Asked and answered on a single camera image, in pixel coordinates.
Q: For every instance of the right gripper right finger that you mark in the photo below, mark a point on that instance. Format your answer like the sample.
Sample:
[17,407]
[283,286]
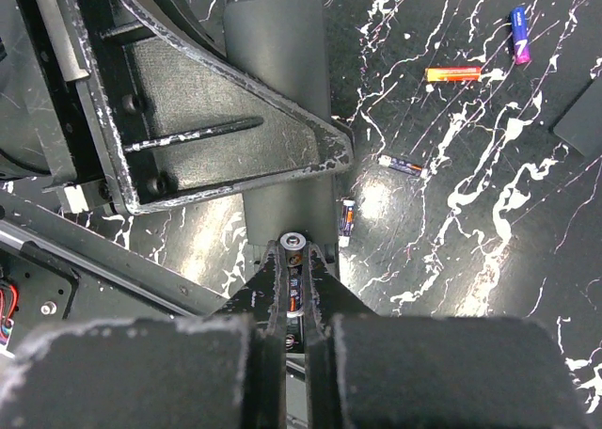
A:
[364,370]

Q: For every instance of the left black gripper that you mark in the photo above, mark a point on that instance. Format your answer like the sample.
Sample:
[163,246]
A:
[44,129]

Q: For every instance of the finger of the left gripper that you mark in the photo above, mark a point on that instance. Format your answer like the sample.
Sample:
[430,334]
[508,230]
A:
[172,121]

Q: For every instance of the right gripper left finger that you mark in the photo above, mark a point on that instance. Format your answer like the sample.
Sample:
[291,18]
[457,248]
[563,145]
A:
[225,370]

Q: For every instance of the black remote control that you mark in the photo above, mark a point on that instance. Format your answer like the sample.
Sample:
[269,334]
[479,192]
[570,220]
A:
[281,44]

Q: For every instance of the green battery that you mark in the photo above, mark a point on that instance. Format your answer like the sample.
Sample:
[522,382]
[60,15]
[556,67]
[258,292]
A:
[293,244]

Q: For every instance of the black remote battery cover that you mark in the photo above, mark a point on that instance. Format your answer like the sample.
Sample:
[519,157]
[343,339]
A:
[580,124]

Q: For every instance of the dark battery near remote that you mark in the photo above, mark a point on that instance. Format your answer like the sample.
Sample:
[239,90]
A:
[346,222]

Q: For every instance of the dark battery on table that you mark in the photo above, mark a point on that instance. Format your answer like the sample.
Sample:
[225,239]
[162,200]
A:
[401,165]

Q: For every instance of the orange battery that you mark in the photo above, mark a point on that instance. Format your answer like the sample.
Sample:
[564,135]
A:
[453,74]

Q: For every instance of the blue purple battery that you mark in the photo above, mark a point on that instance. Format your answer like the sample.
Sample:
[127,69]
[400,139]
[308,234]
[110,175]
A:
[520,36]

